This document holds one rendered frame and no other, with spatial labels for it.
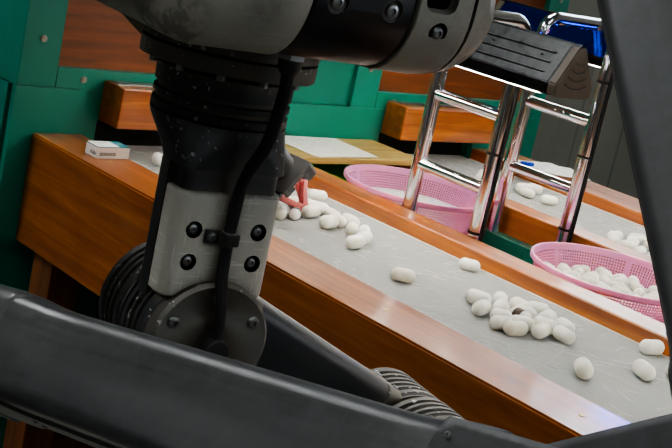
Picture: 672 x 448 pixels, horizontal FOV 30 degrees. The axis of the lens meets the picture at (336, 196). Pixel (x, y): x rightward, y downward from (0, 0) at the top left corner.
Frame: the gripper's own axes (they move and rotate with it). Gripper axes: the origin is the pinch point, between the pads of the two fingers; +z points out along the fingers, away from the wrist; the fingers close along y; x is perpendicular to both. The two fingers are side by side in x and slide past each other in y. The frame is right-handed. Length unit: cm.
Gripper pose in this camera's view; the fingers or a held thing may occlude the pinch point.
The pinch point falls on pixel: (302, 205)
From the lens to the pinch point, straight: 198.6
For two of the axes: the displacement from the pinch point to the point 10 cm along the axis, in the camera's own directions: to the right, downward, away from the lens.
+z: 4.1, 6.3, 6.6
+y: -6.5, -3.0, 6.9
